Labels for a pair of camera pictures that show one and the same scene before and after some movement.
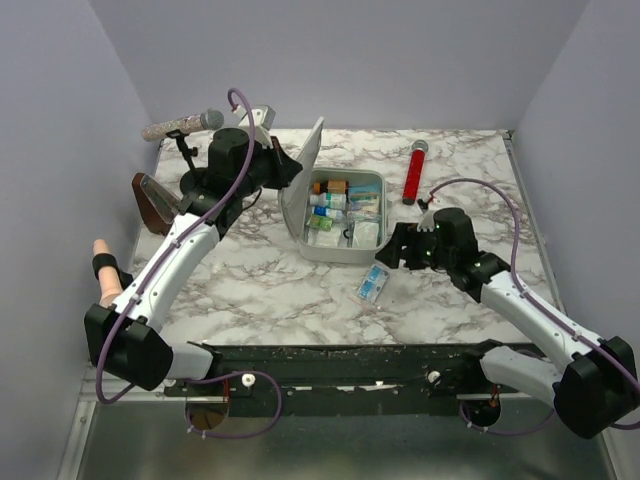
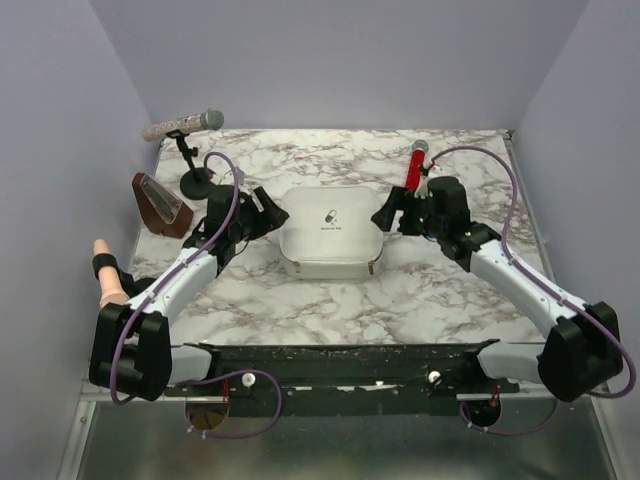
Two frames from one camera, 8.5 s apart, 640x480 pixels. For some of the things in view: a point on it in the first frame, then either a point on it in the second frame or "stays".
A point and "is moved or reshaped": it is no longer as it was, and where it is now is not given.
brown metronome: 157,205 stays
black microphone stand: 195,179 stays
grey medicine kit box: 336,215 is moved or reshaped
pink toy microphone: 107,272 stays
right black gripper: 391,253 to 384,216
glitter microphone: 207,120 stays
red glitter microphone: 419,147 stays
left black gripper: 284,167 to 275,216
